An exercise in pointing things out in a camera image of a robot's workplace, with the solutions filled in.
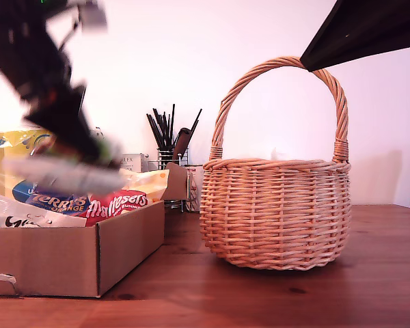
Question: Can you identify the blue Terry's orange egg bag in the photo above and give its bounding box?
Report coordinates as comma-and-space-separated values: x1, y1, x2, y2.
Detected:
25, 187, 92, 216

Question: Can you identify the brown cardboard box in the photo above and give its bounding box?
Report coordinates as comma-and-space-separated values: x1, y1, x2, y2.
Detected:
0, 162, 189, 298

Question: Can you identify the white Porlex box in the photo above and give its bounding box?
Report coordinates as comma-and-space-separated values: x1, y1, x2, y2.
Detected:
118, 152, 150, 173

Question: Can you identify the black plastic utensil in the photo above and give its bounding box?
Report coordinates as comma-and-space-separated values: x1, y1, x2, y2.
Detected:
173, 127, 193, 161

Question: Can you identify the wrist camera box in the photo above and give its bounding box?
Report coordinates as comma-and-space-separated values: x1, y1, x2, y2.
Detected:
80, 0, 109, 33

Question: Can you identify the chrome wire utensil holder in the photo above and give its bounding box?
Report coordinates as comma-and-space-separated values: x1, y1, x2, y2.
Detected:
147, 147, 189, 213

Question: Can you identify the woven wicker basket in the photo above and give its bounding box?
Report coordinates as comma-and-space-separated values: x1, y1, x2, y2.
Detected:
198, 56, 352, 272

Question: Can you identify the white green Galaxy egg bag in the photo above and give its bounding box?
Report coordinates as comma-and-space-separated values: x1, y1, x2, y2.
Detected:
0, 194, 88, 229
1, 136, 124, 197

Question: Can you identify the yellow toilet roll pack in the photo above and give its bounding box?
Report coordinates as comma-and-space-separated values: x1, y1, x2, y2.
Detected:
0, 128, 55, 211

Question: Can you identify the black chopstick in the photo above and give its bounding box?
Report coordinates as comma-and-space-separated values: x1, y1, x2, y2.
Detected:
186, 108, 204, 143
146, 113, 163, 151
170, 103, 176, 151
152, 108, 170, 150

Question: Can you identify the white red Maltesers bag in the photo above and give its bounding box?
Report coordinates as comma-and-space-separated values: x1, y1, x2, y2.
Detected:
85, 169, 170, 219

